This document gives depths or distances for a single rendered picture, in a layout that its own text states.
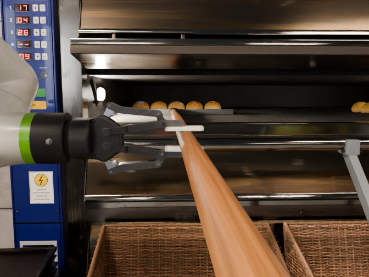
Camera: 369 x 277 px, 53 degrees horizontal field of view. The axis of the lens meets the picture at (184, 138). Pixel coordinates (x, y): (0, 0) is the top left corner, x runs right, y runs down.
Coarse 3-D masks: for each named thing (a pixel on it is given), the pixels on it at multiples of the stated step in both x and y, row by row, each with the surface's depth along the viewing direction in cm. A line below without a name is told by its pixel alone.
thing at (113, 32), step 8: (80, 32) 105; (88, 32) 105; (96, 32) 106; (104, 32) 106; (112, 32) 106; (120, 32) 106; (128, 32) 106; (136, 32) 106; (144, 32) 106; (152, 32) 106; (160, 32) 106; (168, 32) 106; (176, 32) 106; (184, 32) 106; (192, 32) 107
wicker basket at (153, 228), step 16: (112, 224) 120; (128, 224) 120; (144, 224) 120; (160, 224) 120; (176, 224) 120; (192, 224) 120; (256, 224) 121; (96, 240) 113; (112, 240) 119; (128, 240) 119; (144, 240) 119; (160, 240) 119; (176, 240) 120; (192, 240) 120; (272, 240) 113; (96, 256) 106; (128, 256) 119; (144, 256) 119; (160, 256) 119; (176, 256) 119; (192, 256) 119; (208, 256) 119; (96, 272) 106; (112, 272) 118; (128, 272) 118; (144, 272) 118; (176, 272) 119; (192, 272) 119; (208, 272) 119; (288, 272) 100
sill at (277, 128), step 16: (160, 128) 120; (208, 128) 120; (224, 128) 121; (240, 128) 121; (256, 128) 121; (272, 128) 121; (288, 128) 121; (304, 128) 122; (320, 128) 122; (336, 128) 122; (352, 128) 122; (368, 128) 122
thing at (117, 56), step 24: (72, 48) 101; (96, 48) 102; (120, 48) 102; (144, 48) 102; (168, 48) 102; (192, 48) 103; (216, 48) 103; (240, 48) 103; (264, 48) 103; (288, 48) 104; (312, 48) 104; (336, 48) 104; (360, 48) 105
